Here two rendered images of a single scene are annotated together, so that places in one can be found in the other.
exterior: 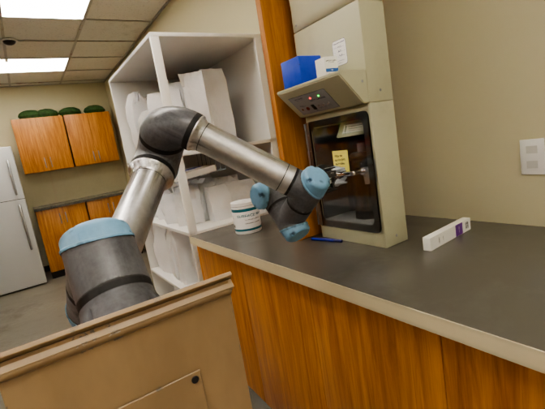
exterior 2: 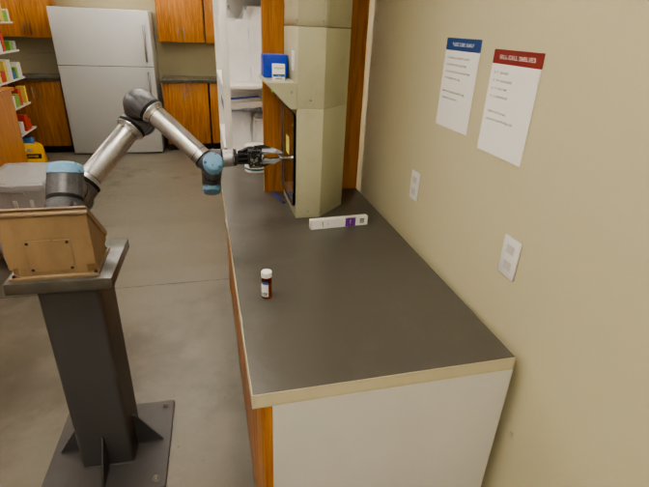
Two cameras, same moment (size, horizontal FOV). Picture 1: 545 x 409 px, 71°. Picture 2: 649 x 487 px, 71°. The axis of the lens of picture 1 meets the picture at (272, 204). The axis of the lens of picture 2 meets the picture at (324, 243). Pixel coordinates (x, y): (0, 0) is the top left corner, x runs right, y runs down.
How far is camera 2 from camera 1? 1.23 m
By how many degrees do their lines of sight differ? 23
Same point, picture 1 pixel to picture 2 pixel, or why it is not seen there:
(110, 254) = (61, 181)
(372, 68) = (304, 83)
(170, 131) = (133, 109)
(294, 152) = (274, 123)
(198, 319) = (70, 219)
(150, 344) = (47, 223)
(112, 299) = (54, 201)
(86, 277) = (48, 187)
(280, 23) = (278, 12)
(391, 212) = (305, 193)
